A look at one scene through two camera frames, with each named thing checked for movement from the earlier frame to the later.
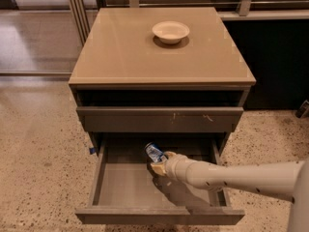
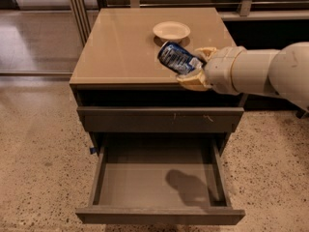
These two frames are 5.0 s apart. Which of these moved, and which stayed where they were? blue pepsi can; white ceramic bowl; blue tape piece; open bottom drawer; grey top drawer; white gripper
Moved: white gripper; blue pepsi can
Stayed: blue tape piece; white ceramic bowl; open bottom drawer; grey top drawer
